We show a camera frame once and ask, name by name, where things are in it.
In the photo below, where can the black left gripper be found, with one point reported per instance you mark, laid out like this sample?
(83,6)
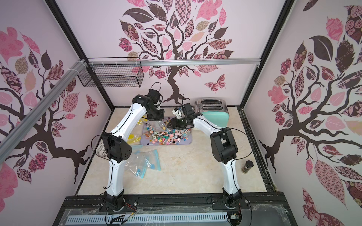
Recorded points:
(159,117)

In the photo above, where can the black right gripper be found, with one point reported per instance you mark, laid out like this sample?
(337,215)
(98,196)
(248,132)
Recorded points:
(180,122)

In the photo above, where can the purple plastic tray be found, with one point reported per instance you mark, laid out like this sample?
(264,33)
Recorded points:
(169,135)

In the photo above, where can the yellow-zip candy bag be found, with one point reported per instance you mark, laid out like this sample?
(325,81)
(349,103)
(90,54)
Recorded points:
(142,121)
(133,139)

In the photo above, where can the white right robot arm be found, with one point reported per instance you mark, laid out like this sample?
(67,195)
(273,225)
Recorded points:
(223,145)

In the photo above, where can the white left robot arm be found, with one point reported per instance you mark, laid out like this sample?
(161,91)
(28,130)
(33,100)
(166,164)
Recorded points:
(117,148)

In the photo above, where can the loose candy pile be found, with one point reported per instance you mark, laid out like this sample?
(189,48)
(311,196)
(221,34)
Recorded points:
(167,134)

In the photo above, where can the mint green toaster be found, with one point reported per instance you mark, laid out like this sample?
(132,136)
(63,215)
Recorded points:
(212,110)

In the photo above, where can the white round strainer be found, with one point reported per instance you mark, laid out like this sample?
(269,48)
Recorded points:
(100,150)

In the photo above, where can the black wire basket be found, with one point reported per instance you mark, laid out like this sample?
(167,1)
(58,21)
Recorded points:
(112,72)

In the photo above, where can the aluminium rail back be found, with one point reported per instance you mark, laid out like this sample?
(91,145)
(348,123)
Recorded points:
(187,62)

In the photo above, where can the aluminium rail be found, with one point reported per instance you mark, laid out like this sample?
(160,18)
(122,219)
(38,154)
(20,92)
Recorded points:
(13,139)
(187,62)

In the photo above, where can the white slotted cable duct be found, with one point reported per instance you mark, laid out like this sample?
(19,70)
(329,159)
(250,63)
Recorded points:
(145,219)

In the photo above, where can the aluminium rail left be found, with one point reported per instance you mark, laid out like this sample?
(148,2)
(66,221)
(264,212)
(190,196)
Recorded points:
(13,139)

